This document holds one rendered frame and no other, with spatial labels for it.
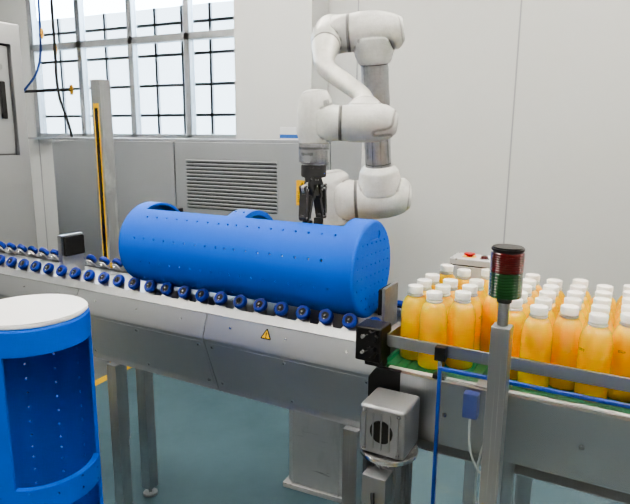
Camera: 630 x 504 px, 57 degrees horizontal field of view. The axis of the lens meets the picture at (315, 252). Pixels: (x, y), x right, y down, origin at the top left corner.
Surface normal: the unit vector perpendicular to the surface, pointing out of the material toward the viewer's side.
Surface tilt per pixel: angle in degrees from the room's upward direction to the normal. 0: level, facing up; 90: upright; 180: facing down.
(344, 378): 110
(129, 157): 90
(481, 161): 90
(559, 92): 90
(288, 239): 53
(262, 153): 90
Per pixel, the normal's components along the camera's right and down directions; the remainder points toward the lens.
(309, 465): -0.42, 0.18
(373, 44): -0.09, 0.47
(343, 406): -0.47, 0.47
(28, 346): 0.42, 0.18
